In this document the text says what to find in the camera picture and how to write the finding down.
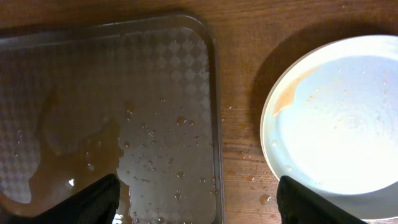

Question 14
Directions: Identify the brown serving tray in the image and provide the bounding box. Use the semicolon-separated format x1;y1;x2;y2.
1;14;224;223

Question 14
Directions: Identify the white plate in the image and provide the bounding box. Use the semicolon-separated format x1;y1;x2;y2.
260;35;397;221

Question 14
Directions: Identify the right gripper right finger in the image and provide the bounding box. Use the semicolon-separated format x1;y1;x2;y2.
276;175;366;224

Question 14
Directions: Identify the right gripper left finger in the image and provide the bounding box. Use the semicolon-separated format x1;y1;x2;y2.
6;174;121;224

